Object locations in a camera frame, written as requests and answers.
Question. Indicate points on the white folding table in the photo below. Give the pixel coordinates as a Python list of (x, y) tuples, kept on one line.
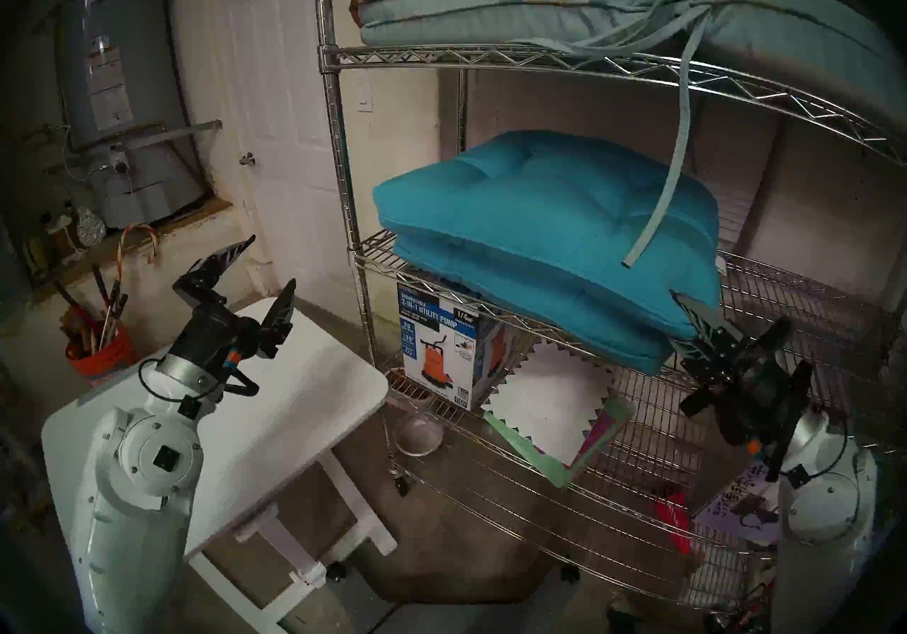
[(283, 391)]

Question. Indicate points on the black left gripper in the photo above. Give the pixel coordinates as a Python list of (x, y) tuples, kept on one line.
[(212, 342)]

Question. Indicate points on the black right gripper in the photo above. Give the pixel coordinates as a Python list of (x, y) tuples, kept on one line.
[(751, 391)]

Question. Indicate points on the white zigzag paper stack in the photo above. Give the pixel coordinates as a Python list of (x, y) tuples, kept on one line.
[(528, 452)]

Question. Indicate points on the teal tufted seat cushion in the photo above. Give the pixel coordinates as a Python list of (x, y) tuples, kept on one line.
[(538, 214), (553, 313)]

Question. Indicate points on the white panel door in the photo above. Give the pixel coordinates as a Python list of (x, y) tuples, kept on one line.
[(283, 143)]

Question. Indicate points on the crumpled silver foil piece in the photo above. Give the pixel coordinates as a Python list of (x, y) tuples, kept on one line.
[(90, 227)]

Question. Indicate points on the light blue cushion with ties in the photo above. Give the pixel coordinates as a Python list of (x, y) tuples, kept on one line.
[(496, 9)]

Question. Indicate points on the pink paper sheet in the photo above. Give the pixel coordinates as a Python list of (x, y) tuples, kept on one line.
[(601, 430)]

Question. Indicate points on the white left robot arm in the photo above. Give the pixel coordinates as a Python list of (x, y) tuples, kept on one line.
[(134, 498)]

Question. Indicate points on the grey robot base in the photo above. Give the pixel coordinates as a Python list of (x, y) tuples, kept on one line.
[(453, 615)]

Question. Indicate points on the striped candy cane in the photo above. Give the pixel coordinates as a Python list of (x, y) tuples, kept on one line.
[(119, 250)]

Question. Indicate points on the blue utility pump box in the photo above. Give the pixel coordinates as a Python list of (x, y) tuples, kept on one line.
[(439, 349)]

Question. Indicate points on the white light switch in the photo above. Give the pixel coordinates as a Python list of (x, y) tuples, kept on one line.
[(365, 94)]

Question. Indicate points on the LED lamp box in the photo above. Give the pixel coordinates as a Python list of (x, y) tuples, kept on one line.
[(737, 505)]

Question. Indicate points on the clear glass bowl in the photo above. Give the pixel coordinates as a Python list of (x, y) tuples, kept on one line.
[(418, 434)]

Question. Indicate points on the white zigzag edged paper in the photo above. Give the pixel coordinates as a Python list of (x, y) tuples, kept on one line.
[(545, 406)]

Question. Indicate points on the grey water heater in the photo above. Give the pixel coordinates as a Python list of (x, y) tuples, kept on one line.
[(120, 37)]

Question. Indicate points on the orange plastic bucket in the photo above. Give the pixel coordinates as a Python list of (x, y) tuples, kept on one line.
[(106, 363)]

